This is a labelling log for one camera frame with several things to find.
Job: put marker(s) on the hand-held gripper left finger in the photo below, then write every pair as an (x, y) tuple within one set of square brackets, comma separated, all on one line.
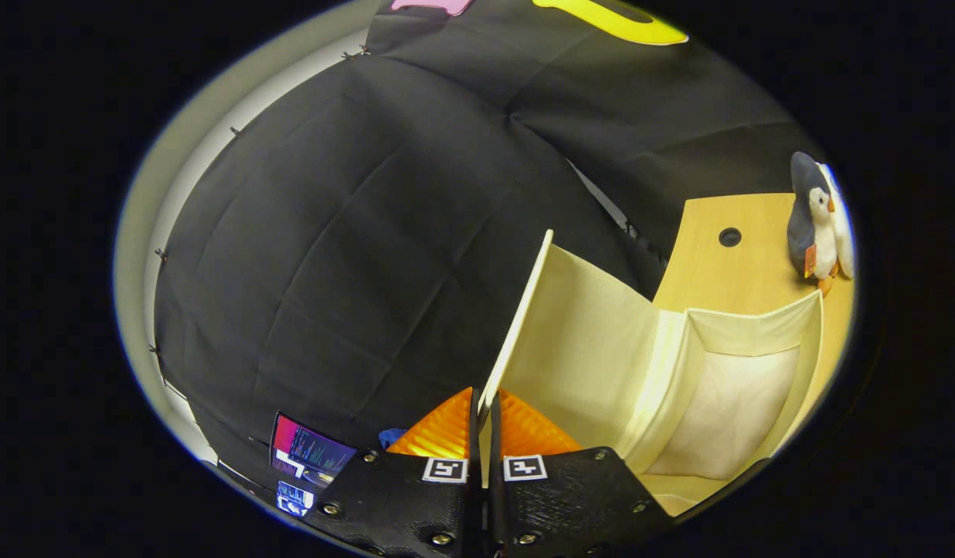
[(470, 504)]

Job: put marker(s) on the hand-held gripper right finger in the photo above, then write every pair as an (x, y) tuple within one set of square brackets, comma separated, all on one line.
[(499, 504)]

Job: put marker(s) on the beige fabric storage box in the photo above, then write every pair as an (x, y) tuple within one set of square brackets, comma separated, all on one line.
[(586, 349)]

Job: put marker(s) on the blue cloth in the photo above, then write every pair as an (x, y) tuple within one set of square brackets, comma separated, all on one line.
[(391, 438)]

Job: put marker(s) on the computer monitor screen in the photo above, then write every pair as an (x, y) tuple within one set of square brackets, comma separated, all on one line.
[(311, 449)]

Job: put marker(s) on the grey white penguin plush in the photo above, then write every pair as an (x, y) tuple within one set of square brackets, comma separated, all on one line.
[(815, 225)]

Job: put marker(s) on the white duck plush toy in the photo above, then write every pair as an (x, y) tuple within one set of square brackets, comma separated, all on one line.
[(843, 232)]

